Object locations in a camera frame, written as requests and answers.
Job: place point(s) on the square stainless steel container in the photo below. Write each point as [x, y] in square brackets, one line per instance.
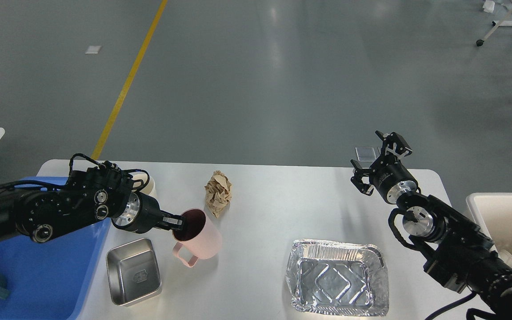
[133, 272]

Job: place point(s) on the blue plastic tray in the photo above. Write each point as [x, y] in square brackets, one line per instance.
[49, 281]

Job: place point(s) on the aluminium foil tray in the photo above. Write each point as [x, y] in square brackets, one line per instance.
[339, 279]

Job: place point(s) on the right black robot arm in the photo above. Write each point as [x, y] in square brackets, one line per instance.
[458, 255]

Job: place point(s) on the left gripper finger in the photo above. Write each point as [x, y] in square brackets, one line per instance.
[173, 227]
[169, 218]

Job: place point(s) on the pink ribbed mug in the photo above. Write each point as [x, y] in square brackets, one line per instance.
[199, 240]

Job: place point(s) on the clear floor plate left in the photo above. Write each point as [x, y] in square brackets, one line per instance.
[366, 154]

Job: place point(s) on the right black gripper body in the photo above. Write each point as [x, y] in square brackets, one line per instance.
[391, 180]

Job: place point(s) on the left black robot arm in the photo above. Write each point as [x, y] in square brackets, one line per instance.
[93, 192]

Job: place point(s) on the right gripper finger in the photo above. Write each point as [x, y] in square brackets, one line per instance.
[360, 178]
[394, 148]

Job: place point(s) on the crumpled brown paper ball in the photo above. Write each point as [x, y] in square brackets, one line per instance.
[218, 193]

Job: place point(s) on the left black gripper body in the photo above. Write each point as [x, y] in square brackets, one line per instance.
[140, 214]

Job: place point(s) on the white paper cup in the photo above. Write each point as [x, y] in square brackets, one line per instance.
[143, 183]

